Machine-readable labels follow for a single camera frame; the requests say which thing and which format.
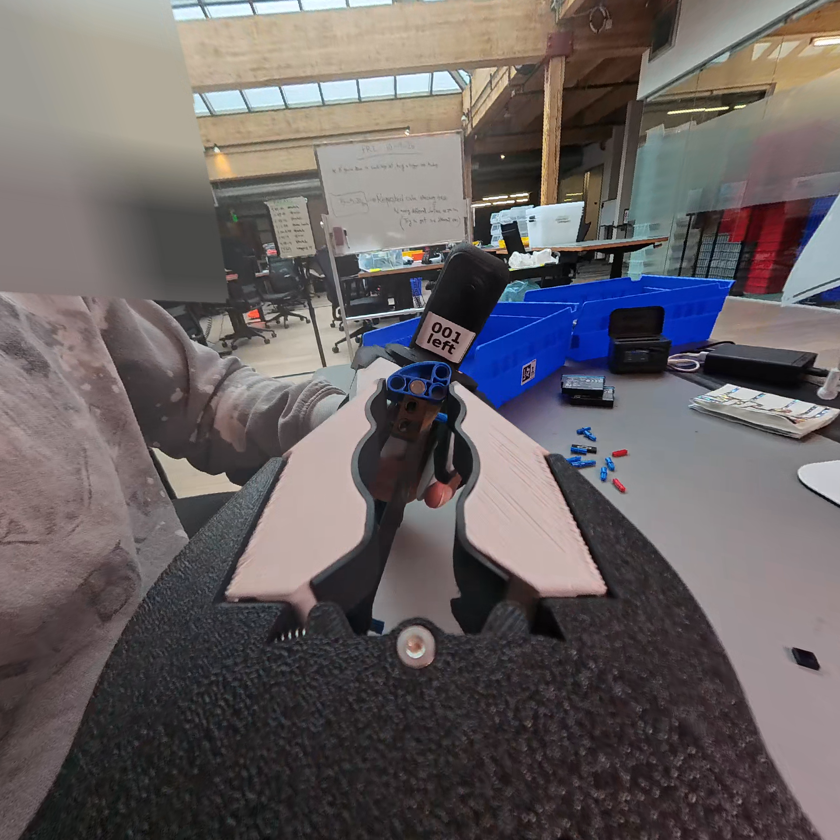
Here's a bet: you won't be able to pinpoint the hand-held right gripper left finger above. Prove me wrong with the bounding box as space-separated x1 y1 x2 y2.
225 377 395 632

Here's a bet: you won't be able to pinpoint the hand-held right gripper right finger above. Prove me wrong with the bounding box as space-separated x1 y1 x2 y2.
446 379 609 635

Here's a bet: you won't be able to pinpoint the black angled beam with holes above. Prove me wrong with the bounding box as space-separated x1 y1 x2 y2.
388 399 424 442

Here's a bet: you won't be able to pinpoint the blue curved brick piece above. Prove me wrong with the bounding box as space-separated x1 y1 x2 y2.
386 361 454 403

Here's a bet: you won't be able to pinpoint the person's left forearm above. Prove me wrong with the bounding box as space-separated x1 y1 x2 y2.
98 298 350 464

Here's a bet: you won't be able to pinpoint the long background desk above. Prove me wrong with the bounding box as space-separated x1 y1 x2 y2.
489 236 670 282

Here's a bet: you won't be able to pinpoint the grey desk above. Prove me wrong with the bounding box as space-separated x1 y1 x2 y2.
314 295 840 840

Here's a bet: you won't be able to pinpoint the person's left hand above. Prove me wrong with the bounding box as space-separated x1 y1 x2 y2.
423 474 463 510

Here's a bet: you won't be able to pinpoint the blue and red pieces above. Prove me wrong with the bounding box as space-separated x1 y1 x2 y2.
566 426 618 484

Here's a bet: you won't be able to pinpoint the blue plastic bin with label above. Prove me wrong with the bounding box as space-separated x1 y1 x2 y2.
362 301 580 409

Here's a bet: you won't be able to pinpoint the white storage box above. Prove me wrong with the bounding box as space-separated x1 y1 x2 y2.
525 201 586 249

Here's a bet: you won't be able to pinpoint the whiteboard on stand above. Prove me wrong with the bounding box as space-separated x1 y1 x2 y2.
314 131 472 368

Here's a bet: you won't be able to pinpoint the black office chair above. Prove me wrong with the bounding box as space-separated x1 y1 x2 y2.
220 256 278 350
315 246 385 355
262 256 313 330

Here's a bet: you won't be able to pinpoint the black charger case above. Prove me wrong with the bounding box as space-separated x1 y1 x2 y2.
606 306 673 375

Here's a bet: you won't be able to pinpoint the paper flip chart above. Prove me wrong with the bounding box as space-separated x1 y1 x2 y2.
264 196 318 259

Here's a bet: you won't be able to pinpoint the person's camouflage sweatshirt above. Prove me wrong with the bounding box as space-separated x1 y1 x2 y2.
0 292 201 840

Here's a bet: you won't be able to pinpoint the folded printed booklet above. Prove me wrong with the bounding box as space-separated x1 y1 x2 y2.
687 382 840 440

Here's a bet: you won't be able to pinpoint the black power adapter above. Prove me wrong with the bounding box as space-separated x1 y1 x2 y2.
701 341 820 389

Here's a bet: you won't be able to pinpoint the shelf of storage bins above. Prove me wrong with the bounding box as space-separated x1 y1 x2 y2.
682 196 840 298

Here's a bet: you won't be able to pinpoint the white book stand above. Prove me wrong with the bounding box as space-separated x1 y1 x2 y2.
781 193 840 508

